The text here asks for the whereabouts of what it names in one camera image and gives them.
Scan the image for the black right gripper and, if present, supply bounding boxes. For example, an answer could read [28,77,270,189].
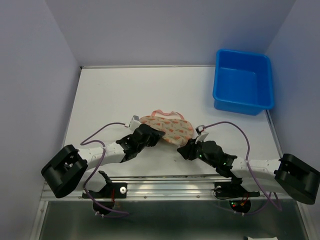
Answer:
[176,135,217,168]

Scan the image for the floral mesh laundry bag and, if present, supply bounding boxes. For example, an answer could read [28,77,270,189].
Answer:
[139,109,194,146]

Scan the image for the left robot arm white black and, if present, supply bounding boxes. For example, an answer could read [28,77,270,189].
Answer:
[41,124,165,199]

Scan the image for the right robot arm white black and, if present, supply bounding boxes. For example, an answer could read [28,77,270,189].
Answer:
[177,139,320,205]

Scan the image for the blue plastic bin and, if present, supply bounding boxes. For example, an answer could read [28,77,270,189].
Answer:
[212,49,275,116]

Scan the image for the white paper sheet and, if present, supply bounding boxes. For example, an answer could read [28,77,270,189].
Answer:
[244,236,278,240]

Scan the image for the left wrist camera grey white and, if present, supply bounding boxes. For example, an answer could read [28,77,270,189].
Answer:
[127,115,141,132]

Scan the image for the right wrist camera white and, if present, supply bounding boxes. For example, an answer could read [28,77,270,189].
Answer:
[195,125,209,144]

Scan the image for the aluminium mounting rail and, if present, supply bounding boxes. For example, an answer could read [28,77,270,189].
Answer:
[41,174,306,201]

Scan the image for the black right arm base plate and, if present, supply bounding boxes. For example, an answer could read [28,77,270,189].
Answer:
[213,177,260,199]

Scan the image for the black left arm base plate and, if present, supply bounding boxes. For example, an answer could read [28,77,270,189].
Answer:
[86,170,128,199]

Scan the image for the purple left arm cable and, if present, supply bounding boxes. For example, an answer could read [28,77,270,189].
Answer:
[80,121,130,217]

